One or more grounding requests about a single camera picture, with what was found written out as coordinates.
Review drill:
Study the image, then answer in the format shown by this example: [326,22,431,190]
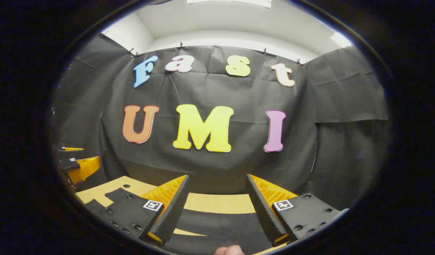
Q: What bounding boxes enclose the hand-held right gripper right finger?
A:
[246,174,349,247]

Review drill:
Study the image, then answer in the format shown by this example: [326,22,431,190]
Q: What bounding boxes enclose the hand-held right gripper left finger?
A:
[93,174,190,245]

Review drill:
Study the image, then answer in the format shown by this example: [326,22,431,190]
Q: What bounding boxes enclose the dark grey jeans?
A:
[84,188,274,255]

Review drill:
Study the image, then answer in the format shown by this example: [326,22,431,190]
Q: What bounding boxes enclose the black backdrop cloth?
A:
[52,34,389,213]

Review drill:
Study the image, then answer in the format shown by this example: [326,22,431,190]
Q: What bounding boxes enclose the ceiling light panel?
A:
[331,32,352,48]
[187,0,273,8]

